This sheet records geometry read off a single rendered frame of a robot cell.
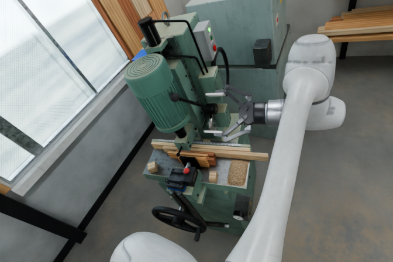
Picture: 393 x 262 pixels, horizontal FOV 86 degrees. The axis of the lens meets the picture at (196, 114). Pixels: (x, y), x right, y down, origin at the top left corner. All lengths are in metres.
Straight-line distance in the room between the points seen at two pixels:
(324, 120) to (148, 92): 0.58
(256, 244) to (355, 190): 1.71
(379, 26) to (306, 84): 2.16
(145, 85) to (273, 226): 0.59
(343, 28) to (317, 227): 1.82
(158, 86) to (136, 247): 0.52
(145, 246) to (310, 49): 0.55
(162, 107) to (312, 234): 1.48
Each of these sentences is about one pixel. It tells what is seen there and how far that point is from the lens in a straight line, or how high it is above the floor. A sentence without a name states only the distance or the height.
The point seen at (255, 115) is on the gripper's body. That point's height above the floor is 1.35.
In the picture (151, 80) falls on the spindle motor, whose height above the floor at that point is 1.48.
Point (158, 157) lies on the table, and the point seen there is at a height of 0.90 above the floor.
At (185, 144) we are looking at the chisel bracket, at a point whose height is 1.06.
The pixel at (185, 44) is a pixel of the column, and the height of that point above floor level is 1.47.
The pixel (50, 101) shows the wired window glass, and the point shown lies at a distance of 2.18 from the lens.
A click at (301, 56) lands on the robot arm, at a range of 0.57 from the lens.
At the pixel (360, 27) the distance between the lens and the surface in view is 2.65.
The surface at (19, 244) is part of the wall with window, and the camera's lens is 2.38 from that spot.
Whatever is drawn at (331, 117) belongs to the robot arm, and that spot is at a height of 1.35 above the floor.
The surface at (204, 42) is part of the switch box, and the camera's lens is 1.02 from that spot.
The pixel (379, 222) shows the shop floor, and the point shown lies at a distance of 2.06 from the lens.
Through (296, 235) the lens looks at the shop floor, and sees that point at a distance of 1.92.
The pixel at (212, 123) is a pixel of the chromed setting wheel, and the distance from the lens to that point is 1.11.
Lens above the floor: 1.86
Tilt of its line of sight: 42 degrees down
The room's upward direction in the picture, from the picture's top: 24 degrees counter-clockwise
